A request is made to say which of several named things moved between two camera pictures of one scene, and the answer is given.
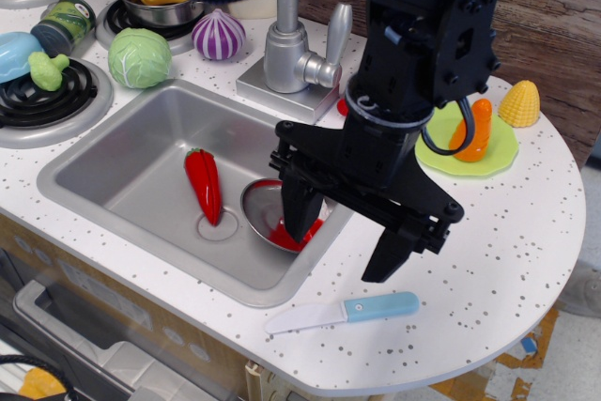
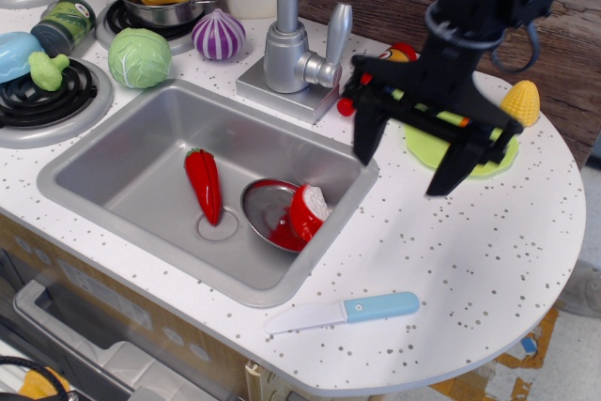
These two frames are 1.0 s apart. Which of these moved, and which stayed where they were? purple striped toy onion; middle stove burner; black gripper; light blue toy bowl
Moved: black gripper
Stayed: purple striped toy onion; middle stove burner; light blue toy bowl
